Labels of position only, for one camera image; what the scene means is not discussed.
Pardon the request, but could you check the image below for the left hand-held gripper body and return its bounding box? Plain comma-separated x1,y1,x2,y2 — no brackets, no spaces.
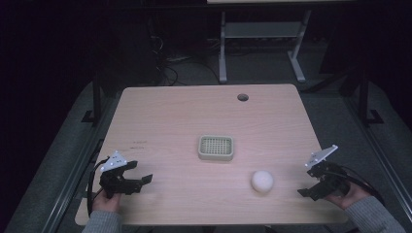
98,150,139,199

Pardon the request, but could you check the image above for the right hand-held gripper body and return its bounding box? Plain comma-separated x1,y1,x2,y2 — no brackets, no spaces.
304,144,352,199

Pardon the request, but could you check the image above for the white round soap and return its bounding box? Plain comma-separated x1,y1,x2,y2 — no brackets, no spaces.
250,170,275,194

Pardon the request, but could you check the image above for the small white ridged tray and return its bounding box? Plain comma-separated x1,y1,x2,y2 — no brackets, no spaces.
197,134,235,162

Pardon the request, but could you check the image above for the person's left hand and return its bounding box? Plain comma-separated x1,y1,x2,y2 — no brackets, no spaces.
91,189,122,214

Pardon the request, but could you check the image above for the person's right hand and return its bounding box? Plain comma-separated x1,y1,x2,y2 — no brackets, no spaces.
324,181,371,211

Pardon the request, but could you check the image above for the black metal stand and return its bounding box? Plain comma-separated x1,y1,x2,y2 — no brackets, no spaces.
356,69,385,127
81,76,104,126

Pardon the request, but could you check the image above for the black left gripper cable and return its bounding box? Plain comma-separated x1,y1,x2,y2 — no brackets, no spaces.
86,156,111,217

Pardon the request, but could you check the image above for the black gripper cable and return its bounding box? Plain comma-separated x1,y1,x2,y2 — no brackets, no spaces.
86,156,111,217
336,164,386,206

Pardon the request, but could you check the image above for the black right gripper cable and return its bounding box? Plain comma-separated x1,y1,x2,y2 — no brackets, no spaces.
336,164,386,206

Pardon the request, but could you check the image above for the tangle of floor cables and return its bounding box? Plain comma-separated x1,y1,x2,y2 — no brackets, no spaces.
147,16,224,86

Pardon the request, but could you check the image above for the white metal desk frame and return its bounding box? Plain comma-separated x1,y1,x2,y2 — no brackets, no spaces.
218,9,313,84

